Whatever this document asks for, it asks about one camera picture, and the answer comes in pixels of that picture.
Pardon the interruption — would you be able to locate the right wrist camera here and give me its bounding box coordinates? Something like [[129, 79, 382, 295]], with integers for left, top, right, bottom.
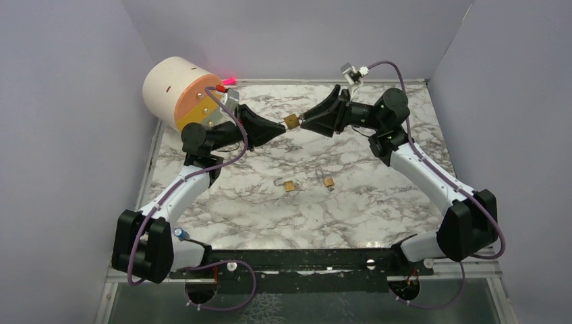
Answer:
[[341, 63, 370, 86]]

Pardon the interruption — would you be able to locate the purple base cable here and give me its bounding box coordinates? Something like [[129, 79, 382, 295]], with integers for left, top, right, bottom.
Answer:
[[387, 261, 465, 309], [185, 261, 259, 313]]

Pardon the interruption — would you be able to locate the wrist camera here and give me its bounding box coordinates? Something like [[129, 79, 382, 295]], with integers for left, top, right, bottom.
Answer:
[[341, 63, 370, 86], [214, 88, 240, 125]]

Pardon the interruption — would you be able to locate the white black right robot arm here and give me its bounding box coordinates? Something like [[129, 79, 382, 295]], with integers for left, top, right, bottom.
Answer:
[[301, 85, 501, 275]]

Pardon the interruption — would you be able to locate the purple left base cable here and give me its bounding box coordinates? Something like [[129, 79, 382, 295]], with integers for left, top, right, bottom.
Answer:
[[185, 261, 259, 313]]

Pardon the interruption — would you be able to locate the small brass padlock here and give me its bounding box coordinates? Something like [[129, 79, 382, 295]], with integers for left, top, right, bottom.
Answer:
[[315, 168, 335, 192]]

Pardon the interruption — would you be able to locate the brass padlock with key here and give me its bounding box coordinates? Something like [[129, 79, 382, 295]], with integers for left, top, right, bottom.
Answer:
[[283, 113, 304, 130]]

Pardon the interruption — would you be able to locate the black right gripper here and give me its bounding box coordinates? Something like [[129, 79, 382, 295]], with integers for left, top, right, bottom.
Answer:
[[301, 85, 384, 138]]

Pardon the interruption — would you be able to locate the round cream drawer box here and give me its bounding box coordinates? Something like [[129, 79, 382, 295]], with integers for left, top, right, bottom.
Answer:
[[142, 57, 223, 132]]

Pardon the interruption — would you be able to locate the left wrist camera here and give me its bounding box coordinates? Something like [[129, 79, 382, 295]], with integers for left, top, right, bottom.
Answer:
[[214, 88, 240, 125]]

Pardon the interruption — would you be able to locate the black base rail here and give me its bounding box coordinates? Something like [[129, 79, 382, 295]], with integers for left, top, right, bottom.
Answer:
[[161, 247, 434, 294]]

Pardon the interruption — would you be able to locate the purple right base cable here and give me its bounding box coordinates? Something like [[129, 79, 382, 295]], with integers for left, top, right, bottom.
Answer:
[[387, 261, 465, 309]]

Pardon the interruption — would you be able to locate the pink marker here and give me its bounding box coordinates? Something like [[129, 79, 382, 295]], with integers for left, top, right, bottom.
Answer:
[[222, 77, 236, 86]]

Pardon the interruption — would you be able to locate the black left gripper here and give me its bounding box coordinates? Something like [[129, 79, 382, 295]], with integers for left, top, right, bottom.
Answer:
[[208, 103, 286, 152]]

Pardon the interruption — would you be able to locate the open brass padlock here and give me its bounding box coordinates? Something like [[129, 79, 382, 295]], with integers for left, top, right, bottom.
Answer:
[[273, 178, 296, 192]]

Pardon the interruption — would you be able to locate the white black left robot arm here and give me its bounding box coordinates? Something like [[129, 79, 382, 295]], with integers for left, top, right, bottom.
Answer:
[[111, 104, 286, 284]]

